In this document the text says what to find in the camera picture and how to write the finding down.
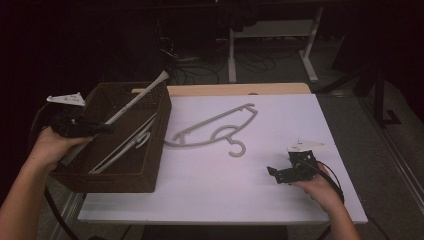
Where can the white desk frame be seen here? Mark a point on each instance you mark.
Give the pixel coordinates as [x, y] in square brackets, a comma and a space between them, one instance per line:
[232, 60]

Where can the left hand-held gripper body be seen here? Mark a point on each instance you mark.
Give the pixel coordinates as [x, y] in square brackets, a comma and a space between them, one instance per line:
[68, 125]

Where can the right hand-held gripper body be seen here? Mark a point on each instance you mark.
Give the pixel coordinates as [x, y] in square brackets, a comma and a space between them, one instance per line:
[305, 166]

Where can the white board sheet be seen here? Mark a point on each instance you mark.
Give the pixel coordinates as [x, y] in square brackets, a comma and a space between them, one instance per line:
[233, 186]

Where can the black metal stand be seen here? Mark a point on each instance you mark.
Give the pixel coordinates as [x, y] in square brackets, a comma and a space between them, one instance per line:
[379, 100]

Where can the metal frame bar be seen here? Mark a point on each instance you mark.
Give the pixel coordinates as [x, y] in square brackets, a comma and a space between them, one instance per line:
[68, 213]

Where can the dark brown woven basket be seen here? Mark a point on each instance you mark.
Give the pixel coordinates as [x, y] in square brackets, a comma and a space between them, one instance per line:
[133, 181]

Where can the metal floor rail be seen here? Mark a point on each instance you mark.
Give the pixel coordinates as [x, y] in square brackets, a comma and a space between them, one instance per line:
[400, 166]

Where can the grey plastic clothes hanger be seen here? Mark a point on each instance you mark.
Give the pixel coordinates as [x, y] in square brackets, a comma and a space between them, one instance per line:
[146, 90]
[126, 144]
[213, 119]

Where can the person's right hand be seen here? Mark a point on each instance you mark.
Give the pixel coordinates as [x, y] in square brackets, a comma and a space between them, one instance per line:
[321, 193]

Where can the person's left hand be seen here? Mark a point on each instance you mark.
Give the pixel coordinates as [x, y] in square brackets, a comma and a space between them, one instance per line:
[50, 150]

